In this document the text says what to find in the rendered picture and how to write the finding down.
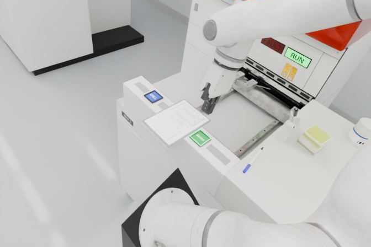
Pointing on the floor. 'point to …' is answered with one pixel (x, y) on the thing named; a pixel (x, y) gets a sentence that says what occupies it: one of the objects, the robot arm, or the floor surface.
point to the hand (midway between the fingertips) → (208, 106)
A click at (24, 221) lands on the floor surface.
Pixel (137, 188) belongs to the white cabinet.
